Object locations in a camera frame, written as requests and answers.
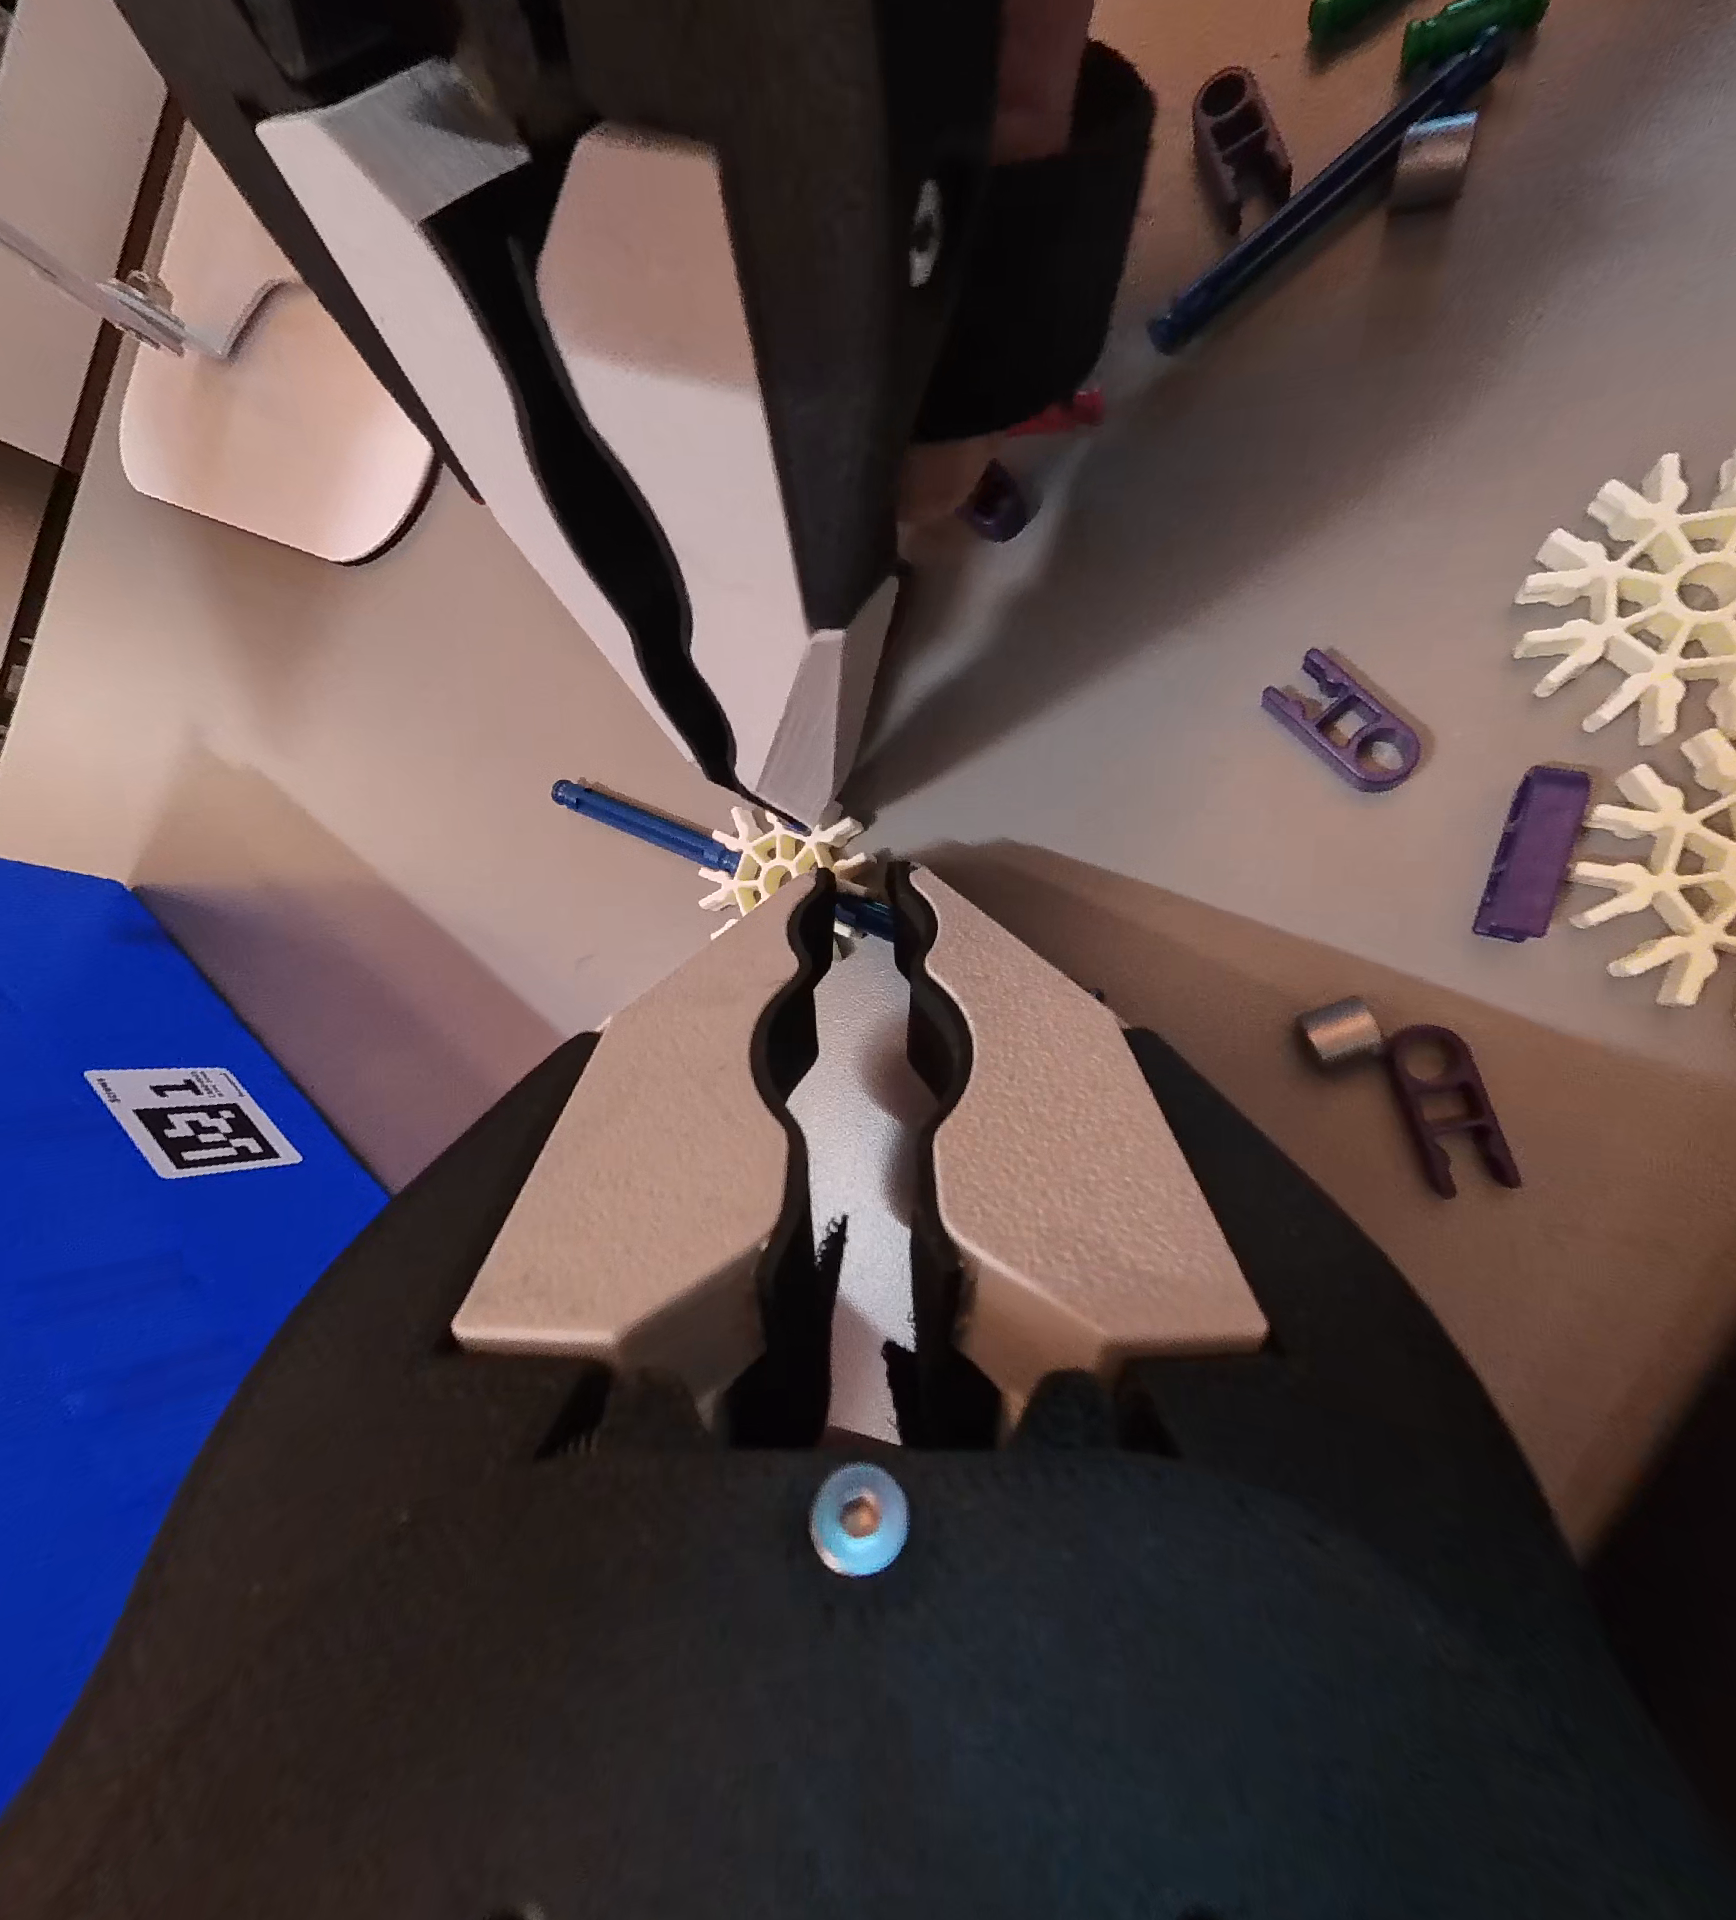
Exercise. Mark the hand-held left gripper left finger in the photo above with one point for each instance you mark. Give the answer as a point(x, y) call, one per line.
point(627, 1199)

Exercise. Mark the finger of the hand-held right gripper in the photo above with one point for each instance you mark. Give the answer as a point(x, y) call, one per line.
point(672, 325)
point(401, 271)

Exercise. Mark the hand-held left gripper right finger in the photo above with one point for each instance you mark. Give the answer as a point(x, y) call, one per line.
point(1091, 1199)

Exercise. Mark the short green toy rod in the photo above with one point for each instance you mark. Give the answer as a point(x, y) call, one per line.
point(1350, 18)
point(1468, 22)

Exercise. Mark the blue storage bin with tag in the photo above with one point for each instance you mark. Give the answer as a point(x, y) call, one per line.
point(55, 1348)

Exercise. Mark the person's right hand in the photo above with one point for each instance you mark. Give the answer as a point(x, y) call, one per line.
point(1043, 76)

